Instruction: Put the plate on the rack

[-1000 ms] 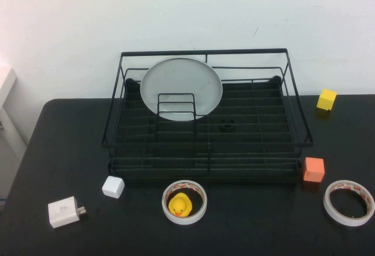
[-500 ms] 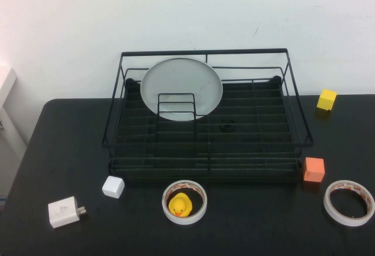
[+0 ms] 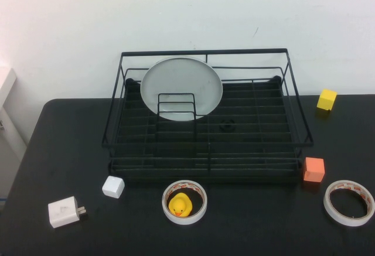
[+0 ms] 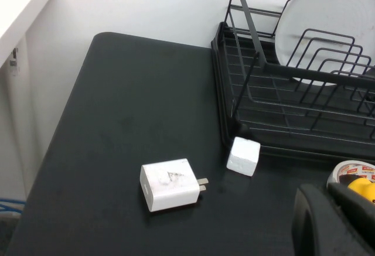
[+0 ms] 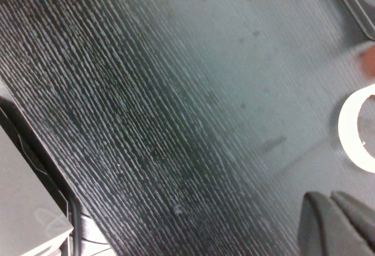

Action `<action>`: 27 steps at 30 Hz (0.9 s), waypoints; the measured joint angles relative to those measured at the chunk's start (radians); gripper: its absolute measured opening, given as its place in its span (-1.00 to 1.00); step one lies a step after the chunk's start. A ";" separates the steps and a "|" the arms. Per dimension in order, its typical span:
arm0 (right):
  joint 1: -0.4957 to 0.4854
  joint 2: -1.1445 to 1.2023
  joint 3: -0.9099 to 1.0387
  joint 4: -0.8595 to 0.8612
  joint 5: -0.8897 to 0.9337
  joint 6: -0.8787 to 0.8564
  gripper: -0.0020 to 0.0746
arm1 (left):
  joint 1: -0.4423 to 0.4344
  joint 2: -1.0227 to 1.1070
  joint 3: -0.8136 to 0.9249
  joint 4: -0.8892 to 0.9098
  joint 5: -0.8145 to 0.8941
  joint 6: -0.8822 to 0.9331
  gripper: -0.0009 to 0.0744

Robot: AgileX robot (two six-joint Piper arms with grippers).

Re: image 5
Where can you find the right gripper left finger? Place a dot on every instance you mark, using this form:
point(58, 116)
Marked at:
point(322, 229)

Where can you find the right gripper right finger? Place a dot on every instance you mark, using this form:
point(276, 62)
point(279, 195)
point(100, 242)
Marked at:
point(360, 221)

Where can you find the white tape roll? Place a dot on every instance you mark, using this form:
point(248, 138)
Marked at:
point(348, 133)

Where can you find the orange cube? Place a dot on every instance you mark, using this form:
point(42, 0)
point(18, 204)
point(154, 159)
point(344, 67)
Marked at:
point(368, 62)

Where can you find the grey flat box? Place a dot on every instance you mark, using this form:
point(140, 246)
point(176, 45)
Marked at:
point(23, 203)

